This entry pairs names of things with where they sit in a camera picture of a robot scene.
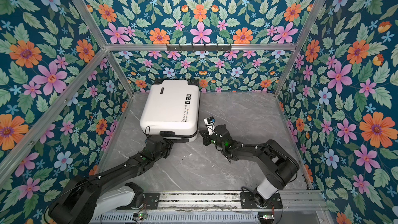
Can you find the white vent grille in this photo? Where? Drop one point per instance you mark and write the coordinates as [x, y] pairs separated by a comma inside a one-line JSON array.
[[177, 218]]

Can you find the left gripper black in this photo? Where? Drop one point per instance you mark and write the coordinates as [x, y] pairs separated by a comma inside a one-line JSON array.
[[169, 143]]

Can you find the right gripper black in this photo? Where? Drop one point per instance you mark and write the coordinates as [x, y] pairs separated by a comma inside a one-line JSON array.
[[205, 136]]

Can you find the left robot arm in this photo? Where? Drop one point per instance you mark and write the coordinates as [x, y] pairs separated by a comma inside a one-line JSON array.
[[84, 198]]

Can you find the white hard-shell suitcase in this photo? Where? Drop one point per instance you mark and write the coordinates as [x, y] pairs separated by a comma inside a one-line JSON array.
[[172, 110]]

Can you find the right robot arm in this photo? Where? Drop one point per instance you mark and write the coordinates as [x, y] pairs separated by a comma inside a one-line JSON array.
[[278, 166]]

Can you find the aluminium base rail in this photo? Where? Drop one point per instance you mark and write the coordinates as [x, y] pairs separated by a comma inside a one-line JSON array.
[[229, 201]]

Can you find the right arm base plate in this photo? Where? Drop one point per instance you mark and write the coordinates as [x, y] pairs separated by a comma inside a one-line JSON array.
[[250, 200]]

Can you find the black hook rack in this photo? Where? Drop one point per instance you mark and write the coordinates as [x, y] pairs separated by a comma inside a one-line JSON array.
[[199, 47]]

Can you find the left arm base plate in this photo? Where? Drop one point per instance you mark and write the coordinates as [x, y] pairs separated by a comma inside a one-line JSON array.
[[145, 200]]

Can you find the aluminium frame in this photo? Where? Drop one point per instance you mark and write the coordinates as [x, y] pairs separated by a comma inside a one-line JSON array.
[[38, 37]]

